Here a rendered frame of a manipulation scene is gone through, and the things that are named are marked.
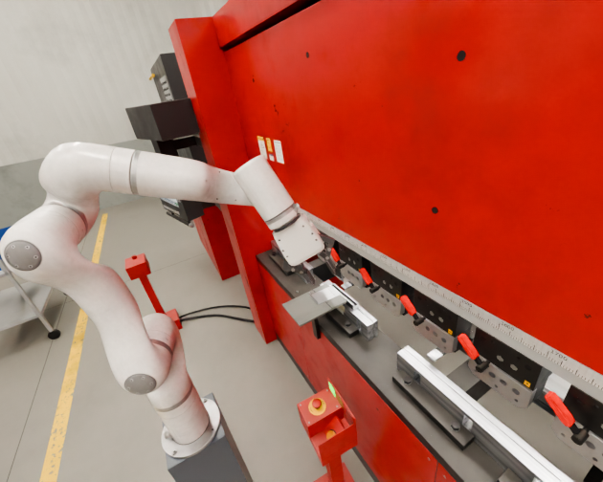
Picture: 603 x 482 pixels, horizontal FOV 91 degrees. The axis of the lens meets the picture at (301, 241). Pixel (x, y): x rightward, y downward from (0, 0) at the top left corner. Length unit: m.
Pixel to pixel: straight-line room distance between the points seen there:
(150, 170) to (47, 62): 7.38
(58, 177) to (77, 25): 7.36
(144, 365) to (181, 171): 0.47
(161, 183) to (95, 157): 0.12
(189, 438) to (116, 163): 0.84
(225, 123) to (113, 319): 1.37
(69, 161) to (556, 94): 0.83
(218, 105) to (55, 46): 6.26
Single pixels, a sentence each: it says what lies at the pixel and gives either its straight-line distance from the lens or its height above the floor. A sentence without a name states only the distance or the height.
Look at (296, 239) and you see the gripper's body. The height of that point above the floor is 1.63.
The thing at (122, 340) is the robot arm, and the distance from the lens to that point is 0.85.
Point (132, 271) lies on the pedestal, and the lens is 2.84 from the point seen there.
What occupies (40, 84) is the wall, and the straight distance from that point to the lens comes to 8.01.
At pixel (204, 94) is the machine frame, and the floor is 1.96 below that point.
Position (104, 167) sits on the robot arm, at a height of 1.86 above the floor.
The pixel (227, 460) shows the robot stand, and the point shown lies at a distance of 1.26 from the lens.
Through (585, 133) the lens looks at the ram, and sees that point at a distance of 0.64.
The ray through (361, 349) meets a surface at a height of 0.88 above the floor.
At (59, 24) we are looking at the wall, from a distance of 8.03.
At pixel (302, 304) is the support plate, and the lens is 1.47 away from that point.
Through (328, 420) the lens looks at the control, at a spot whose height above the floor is 0.75.
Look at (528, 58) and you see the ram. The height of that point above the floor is 1.93.
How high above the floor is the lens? 1.96
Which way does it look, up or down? 29 degrees down
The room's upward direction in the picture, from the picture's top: 9 degrees counter-clockwise
